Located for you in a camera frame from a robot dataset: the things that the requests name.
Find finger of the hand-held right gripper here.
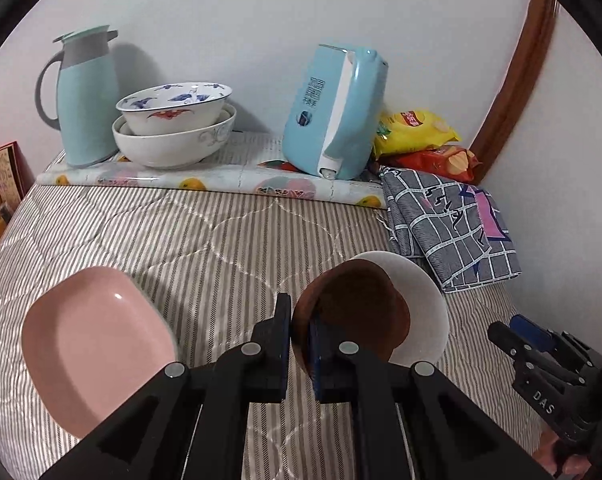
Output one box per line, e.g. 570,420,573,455
510,314,558,354
487,321,542,366

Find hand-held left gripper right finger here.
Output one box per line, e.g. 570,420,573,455
308,310,552,480

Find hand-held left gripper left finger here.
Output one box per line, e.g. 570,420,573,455
41,292,294,480

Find small brown wooden bowl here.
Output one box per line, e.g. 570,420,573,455
291,260,411,377

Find white ceramic bowl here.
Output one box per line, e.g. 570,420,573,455
348,251,450,368

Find pink square plate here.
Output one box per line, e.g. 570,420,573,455
21,266,179,439

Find person's right hand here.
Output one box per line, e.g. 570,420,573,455
534,430,596,479

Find grey striped quilt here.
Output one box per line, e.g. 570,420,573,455
0,182,574,480

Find grey checked cloth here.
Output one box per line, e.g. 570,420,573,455
379,165,523,293

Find red snack bag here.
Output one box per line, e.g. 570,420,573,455
392,145,482,184

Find fruit print table mat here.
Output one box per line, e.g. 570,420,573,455
36,131,388,211

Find yellow chips bag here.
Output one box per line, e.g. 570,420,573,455
373,110,461,159

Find large white bowl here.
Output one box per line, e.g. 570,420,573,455
112,104,237,169

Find light blue electric kettle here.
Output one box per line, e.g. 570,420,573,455
282,44,388,181

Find blue floral patterned bowl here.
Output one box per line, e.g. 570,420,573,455
116,81,233,136

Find light blue thermos jug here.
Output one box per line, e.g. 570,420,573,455
35,25,120,168

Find patterned book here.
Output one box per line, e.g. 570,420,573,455
0,141,29,218

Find brown wooden door frame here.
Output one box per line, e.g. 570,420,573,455
468,0,558,182

